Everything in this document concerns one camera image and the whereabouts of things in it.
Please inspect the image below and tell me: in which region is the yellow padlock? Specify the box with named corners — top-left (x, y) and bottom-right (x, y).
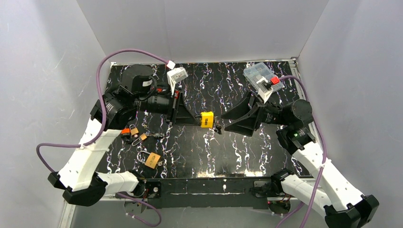
top-left (200, 111), bottom-right (214, 129)

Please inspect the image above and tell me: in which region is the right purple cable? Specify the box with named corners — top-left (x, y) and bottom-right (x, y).
top-left (276, 75), bottom-right (328, 228)

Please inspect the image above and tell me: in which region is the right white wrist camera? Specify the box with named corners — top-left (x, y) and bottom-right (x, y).
top-left (256, 76), bottom-right (283, 104)

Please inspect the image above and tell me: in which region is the orange black padlock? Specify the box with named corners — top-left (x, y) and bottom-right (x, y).
top-left (121, 124), bottom-right (139, 143)

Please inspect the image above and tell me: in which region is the small brass padlock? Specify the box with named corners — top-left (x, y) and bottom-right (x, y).
top-left (132, 133), bottom-right (148, 146)

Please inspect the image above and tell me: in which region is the clear plastic screw box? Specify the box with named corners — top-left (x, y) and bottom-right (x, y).
top-left (243, 62), bottom-right (284, 99)

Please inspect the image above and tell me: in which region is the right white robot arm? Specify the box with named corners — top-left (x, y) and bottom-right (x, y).
top-left (221, 93), bottom-right (379, 228)

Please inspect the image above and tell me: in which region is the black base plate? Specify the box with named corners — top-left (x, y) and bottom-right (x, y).
top-left (138, 177), bottom-right (303, 210)

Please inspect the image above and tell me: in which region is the large brass padlock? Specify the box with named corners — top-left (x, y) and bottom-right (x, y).
top-left (137, 151), bottom-right (163, 169)

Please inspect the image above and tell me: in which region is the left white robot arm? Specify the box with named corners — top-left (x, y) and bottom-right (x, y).
top-left (48, 65), bottom-right (200, 206)

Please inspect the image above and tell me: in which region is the purple cable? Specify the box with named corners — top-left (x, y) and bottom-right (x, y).
top-left (276, 75), bottom-right (328, 228)
top-left (36, 48), bottom-right (172, 227)

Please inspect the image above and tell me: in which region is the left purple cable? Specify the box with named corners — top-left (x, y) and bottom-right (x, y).
top-left (36, 48), bottom-right (172, 227)

